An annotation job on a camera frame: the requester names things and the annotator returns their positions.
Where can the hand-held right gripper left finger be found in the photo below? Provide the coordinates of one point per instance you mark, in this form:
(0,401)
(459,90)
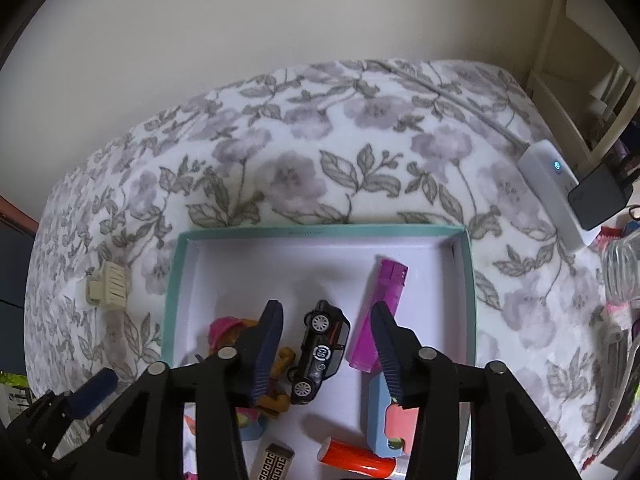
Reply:
(267,355)

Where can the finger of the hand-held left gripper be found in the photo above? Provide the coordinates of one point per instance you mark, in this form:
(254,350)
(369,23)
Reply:
(92,392)

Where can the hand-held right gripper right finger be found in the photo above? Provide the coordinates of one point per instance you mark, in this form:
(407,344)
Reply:
(389,357)

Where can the pink puppy figure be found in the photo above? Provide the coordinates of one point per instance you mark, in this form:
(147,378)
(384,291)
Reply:
(225,332)

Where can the black toy car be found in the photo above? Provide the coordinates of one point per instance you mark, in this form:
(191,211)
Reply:
(322,350)

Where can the purple lighter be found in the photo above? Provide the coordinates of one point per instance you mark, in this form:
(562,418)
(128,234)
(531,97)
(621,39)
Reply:
(382,300)

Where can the orange blue plastic toy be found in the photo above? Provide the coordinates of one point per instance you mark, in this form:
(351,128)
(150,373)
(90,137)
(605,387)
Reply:
(249,425)

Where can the pink blue plastic toy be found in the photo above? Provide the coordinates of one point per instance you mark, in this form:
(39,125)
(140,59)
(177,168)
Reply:
(387,430)

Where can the teal-rimmed white tray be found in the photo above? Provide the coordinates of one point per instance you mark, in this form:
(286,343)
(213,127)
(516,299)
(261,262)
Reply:
(320,270)

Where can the gold patterned lighter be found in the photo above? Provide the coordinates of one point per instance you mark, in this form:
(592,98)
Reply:
(272,462)

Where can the orange tube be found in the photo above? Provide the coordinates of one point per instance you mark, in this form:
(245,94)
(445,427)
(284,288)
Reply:
(355,460)

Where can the green printed packet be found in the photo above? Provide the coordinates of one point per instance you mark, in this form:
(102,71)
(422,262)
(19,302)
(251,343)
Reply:
(15,392)

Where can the cream hair claw clip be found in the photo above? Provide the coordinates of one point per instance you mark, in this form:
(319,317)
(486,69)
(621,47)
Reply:
(107,287)

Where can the dark cabinet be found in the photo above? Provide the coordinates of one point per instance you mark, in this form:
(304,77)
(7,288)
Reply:
(15,280)

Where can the grey hair clip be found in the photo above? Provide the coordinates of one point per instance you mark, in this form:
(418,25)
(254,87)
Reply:
(617,390)

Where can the white power strip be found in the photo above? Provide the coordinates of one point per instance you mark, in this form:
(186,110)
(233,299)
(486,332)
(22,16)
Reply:
(550,185)

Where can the red white crochet mat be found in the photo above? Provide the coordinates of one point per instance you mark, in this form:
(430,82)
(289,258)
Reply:
(610,234)

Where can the black power adapter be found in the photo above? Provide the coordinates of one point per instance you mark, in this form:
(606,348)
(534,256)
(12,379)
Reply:
(597,197)

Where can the white shelf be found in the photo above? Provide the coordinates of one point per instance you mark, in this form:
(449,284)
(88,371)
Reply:
(585,35)

